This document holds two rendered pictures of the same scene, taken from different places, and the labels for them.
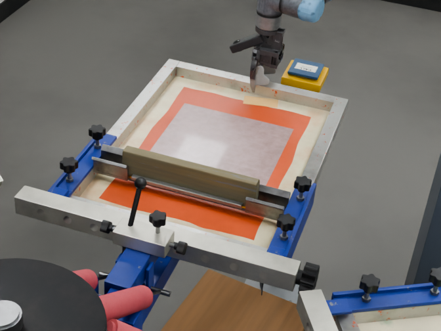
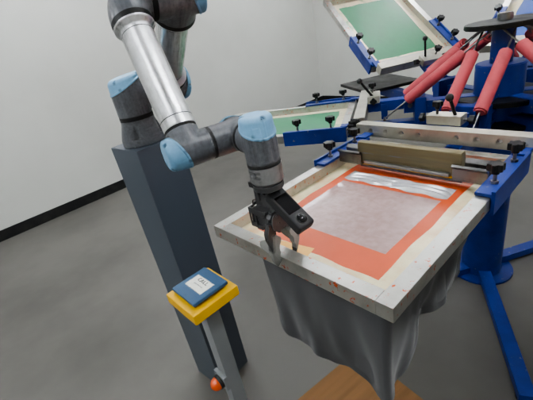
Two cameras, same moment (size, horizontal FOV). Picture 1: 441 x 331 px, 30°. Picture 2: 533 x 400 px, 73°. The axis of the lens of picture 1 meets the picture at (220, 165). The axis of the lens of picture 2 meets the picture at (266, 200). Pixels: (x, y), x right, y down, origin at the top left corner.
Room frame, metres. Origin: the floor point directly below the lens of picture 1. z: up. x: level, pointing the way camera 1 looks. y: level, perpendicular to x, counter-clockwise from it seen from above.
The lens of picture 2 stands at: (2.82, 0.33, 1.50)
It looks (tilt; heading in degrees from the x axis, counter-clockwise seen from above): 26 degrees down; 216
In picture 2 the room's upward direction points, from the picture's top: 12 degrees counter-clockwise
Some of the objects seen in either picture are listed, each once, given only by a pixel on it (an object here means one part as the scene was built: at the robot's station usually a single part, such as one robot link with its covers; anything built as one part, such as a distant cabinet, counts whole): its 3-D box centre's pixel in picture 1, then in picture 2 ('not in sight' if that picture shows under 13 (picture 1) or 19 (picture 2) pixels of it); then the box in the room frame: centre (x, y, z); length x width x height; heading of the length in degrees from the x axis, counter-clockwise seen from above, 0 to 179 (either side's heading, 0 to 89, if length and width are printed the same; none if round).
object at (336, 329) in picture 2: not in sight; (320, 310); (2.14, -0.06, 0.74); 0.45 x 0.03 x 0.43; 74
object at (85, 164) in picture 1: (84, 171); (504, 180); (1.70, 0.35, 0.98); 0.30 x 0.05 x 0.07; 164
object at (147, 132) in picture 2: not in sight; (140, 127); (2.01, -0.75, 1.25); 0.15 x 0.15 x 0.10
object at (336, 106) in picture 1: (215, 149); (372, 196); (1.86, 0.02, 0.97); 0.79 x 0.58 x 0.04; 164
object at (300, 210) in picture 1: (291, 226); (343, 155); (1.55, -0.18, 0.98); 0.30 x 0.05 x 0.07; 164
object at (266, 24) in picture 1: (268, 20); (265, 173); (2.22, -0.10, 1.20); 0.08 x 0.08 x 0.05
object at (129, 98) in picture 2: not in sight; (131, 94); (2.00, -0.74, 1.37); 0.13 x 0.12 x 0.14; 151
